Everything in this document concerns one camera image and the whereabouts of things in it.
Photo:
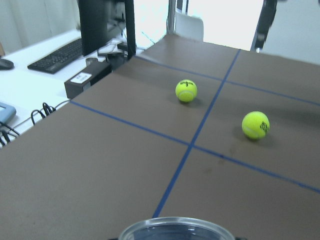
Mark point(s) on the white blue tennis ball can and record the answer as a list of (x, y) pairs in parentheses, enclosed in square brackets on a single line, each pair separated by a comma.
[(175, 228)]

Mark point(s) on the Wilson yellow tennis ball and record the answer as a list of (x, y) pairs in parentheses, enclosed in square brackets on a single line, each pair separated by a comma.
[(186, 90)]

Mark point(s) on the Roland Garros yellow tennis ball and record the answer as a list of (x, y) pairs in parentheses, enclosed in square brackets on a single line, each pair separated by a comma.
[(255, 125)]

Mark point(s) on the brown paper table cover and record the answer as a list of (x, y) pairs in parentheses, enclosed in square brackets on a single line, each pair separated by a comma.
[(127, 149)]

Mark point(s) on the black box with label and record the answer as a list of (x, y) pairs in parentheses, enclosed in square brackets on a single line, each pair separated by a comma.
[(87, 77)]

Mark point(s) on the black computer monitor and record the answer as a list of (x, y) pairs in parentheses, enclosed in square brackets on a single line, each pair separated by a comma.
[(103, 20)]

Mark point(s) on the black keyboard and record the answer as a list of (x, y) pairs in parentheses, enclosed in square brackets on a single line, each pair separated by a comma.
[(58, 59)]

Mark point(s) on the black computer mouse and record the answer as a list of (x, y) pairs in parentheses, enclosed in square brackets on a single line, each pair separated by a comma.
[(6, 65)]

